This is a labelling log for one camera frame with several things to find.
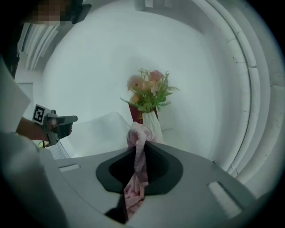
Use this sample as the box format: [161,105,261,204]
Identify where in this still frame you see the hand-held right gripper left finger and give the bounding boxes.
[37,146,136,228]

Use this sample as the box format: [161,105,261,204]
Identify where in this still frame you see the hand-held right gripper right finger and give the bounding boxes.
[124,140,265,228]

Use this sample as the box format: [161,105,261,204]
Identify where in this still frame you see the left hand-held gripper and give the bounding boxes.
[32,103,78,146]

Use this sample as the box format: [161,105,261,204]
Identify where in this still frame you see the white grid fabric storage box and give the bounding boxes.
[49,141,69,160]

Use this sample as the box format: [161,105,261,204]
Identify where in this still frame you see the pink clothes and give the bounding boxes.
[123,121,155,221]

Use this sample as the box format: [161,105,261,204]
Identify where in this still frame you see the person's left forearm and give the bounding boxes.
[16,117,49,142]

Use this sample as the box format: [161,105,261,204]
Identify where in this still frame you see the dark red box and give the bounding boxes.
[128,103,159,125]

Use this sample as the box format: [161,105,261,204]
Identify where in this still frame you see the translucent plastic container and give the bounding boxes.
[66,111,132,158]

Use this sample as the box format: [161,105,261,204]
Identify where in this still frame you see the white table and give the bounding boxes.
[66,126,194,159]

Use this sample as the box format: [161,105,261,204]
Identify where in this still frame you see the white ribbed vase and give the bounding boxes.
[142,110,166,146]

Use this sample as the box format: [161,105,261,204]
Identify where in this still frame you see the artificial flower bouquet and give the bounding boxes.
[120,67,181,113]

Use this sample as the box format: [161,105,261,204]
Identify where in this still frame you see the person's black shirt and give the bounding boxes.
[0,21,24,80]

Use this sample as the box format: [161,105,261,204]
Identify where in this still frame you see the thin white pipe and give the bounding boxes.
[204,0,262,181]
[195,0,253,176]

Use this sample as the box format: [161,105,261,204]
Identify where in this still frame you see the person's head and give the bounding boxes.
[21,0,62,25]

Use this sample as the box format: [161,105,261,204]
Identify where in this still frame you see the thick white pipe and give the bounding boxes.
[213,0,273,185]

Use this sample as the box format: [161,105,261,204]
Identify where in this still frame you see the black head-mounted camera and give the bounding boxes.
[70,3,93,25]

